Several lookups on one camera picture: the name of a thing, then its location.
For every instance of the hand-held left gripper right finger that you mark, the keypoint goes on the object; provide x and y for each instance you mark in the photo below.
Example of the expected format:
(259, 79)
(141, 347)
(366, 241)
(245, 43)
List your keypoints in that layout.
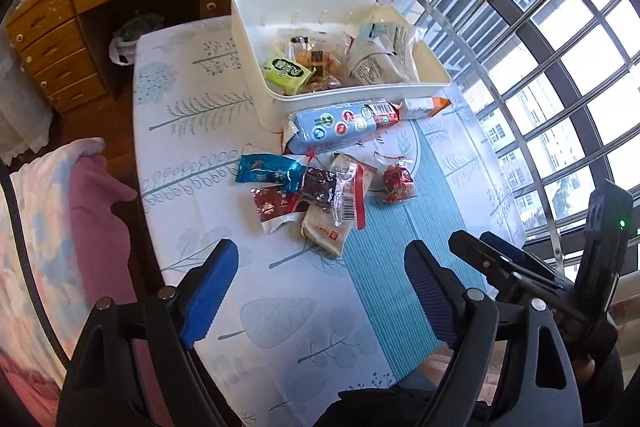
(430, 297)

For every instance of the pastel patterned blanket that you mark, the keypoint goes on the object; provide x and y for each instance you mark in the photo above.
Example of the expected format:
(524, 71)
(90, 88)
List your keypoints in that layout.
(35, 232)

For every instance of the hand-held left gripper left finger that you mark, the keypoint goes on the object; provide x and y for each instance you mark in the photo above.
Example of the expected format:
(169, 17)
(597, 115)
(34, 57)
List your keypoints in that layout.
(210, 292)

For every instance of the clear packet red strip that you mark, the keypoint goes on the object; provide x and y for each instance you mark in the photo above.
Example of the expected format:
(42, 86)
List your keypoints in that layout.
(350, 192)

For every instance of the white plastic bin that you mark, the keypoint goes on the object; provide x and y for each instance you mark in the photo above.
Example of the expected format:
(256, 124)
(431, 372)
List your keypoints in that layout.
(250, 37)

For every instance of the white and orange packet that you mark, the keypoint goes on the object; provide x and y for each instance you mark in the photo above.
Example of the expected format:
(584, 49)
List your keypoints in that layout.
(425, 107)

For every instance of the beige packet red mark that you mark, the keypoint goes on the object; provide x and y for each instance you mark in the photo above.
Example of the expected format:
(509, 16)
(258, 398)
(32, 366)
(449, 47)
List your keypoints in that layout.
(322, 232)

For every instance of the green snack packet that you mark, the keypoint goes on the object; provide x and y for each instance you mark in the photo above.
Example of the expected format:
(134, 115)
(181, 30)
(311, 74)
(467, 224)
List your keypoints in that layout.
(286, 74)

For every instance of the coral pink cloth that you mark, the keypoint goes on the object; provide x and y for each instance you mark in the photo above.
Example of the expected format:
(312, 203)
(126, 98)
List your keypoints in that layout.
(25, 387)

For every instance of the small red packet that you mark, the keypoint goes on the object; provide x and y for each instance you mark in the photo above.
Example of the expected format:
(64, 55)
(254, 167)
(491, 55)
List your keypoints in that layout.
(399, 184)

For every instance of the metal window grille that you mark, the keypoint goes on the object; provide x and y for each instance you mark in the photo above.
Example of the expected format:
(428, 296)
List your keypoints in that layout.
(550, 57)

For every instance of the light blue biscuit pack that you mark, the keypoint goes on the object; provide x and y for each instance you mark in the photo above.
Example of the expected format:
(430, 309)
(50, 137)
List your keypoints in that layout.
(340, 124)

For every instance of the bin with plastic bag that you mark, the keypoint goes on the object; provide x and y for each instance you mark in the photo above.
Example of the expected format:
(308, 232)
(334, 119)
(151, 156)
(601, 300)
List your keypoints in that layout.
(132, 37)

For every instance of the person's black jacket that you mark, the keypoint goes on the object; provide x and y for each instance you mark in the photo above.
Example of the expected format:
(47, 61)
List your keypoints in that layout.
(380, 402)

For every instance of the red-brown shiny packet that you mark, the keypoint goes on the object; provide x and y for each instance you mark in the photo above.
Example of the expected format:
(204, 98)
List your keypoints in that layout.
(272, 207)

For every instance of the blue shiny packet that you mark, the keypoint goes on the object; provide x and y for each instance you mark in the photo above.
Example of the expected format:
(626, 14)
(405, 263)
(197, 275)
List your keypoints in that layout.
(267, 172)

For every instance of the white and blue packet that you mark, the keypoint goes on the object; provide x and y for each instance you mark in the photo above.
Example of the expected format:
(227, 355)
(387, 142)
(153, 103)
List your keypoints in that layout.
(385, 36)

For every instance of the clear packet brown cookies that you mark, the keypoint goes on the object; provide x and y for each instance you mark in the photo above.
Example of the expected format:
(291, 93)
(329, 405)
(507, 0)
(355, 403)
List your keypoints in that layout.
(320, 67)

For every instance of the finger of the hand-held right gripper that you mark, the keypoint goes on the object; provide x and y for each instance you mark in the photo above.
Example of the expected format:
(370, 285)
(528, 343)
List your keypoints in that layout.
(480, 257)
(520, 259)

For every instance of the white lace cloth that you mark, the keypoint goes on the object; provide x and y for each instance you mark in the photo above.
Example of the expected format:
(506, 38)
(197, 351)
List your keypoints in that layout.
(20, 107)

